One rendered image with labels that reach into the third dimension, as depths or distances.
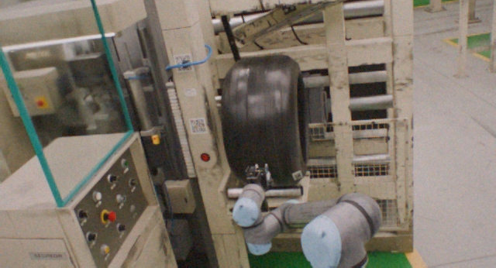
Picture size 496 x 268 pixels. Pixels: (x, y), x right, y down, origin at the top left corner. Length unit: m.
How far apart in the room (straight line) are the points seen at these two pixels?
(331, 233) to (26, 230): 1.05
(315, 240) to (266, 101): 0.77
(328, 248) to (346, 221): 0.08
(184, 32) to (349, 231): 1.10
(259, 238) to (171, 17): 0.94
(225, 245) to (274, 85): 0.95
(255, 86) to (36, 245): 0.97
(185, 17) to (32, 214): 0.91
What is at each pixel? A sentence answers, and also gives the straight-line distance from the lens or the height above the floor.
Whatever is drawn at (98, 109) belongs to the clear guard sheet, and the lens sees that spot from 1.73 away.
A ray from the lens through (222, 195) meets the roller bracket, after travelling 1.97.
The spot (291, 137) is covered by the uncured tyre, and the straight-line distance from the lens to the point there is 1.70.
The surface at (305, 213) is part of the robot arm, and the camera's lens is 1.33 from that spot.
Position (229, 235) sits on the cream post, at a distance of 2.25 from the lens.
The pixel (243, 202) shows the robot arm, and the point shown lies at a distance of 1.34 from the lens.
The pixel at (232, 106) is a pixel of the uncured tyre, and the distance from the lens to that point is 1.72.
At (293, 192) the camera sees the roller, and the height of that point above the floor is 0.91.
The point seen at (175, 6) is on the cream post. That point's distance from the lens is 1.82.
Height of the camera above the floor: 1.97
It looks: 24 degrees down
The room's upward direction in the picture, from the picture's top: 10 degrees counter-clockwise
